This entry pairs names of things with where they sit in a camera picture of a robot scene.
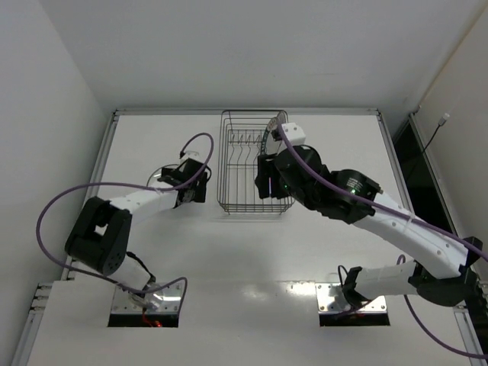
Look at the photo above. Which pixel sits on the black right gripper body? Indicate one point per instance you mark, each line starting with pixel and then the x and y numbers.
pixel 265 179

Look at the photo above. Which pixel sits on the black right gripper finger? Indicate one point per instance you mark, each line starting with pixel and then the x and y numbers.
pixel 278 188
pixel 264 177

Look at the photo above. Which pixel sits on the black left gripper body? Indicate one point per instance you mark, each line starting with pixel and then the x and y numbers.
pixel 197 187

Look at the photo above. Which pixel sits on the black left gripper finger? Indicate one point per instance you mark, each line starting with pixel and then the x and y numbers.
pixel 200 188
pixel 188 195

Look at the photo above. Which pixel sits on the teal rimmed plate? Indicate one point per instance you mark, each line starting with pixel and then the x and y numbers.
pixel 269 145

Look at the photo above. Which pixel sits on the white plate black line drawing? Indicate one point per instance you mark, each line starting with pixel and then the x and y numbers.
pixel 155 176

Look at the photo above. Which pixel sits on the orange sunburst plate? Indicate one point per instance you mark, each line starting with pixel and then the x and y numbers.
pixel 282 117

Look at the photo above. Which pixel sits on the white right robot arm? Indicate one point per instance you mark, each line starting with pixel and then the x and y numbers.
pixel 440 268

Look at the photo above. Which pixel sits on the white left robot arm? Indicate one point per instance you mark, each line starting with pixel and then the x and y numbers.
pixel 100 237

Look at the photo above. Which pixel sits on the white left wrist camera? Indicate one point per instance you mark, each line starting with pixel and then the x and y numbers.
pixel 191 155

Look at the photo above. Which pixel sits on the metal wire dish rack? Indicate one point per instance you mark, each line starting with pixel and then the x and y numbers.
pixel 239 147

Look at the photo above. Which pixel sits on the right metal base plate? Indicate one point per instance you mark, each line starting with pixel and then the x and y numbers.
pixel 331 301

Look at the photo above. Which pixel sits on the metal base plate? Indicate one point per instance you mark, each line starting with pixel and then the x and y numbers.
pixel 331 301
pixel 166 301

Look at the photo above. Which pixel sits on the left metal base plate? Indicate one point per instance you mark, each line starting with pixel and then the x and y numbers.
pixel 166 301

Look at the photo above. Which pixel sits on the black wall cable white plug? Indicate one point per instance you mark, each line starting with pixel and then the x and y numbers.
pixel 441 122

